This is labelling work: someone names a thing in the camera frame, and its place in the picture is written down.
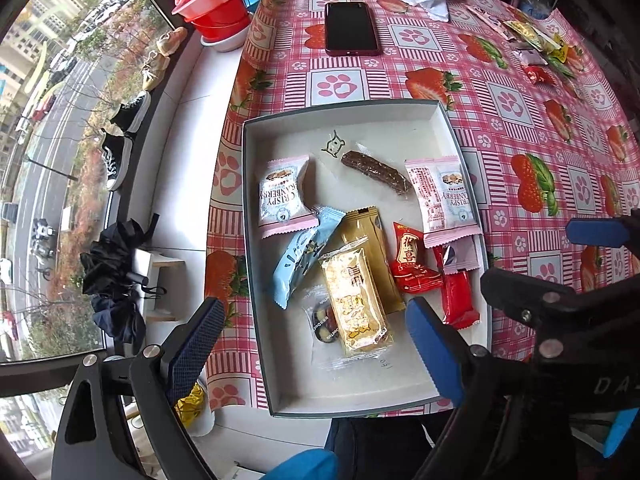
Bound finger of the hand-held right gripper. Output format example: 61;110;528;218
566;210;640;251
480;266;640;347

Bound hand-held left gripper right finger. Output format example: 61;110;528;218
404;296;588;480

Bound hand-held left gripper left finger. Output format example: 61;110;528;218
52;297;226;480

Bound long red snack packet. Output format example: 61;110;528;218
432;245;481;330

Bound purple snack bar packet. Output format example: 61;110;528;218
442;235;483;273

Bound red gold snack packet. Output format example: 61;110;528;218
389;221;445;294

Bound yellow pastry packet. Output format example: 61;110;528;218
316;238;397;372

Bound grey white cardboard box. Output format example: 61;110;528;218
241;100;493;420

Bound clear nut packet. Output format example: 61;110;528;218
300;285;346;361

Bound gold snack bar packet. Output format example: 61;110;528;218
340;206;407;315

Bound pink white snack packet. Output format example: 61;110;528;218
404;156;482;248
257;155;321;239

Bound light blue snack packet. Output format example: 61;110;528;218
271;206;347;309

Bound chocolate bar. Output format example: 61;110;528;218
320;130;416;198

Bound yellow crumpled bag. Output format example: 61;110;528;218
175;382;206;428

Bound white wooden box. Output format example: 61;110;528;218
132;250;187;322

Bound navy folded umbrella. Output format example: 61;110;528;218
91;295;147;346

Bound person's dark trousers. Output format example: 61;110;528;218
325;415;436;467

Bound black folded umbrella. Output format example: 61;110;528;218
80;212;168;311

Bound strawberry print checked tablecloth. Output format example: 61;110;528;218
205;0;640;416

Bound blue plastic chair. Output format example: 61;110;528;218
262;449;341;480

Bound small red snack packet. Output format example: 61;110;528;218
522;64;558;86

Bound black canvas sneaker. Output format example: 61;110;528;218
101;130;133;191
109;91;152;133

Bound pile of snack packets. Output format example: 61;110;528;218
467;4;586;68

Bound clear plastic bag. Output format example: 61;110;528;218
520;0;557;19

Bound beige shoe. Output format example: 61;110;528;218
141;52;171;92
156;26;188;56

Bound window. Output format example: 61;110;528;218
0;0;186;361

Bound white basin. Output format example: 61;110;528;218
200;22;251;53

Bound dark smartphone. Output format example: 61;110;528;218
324;1;382;57

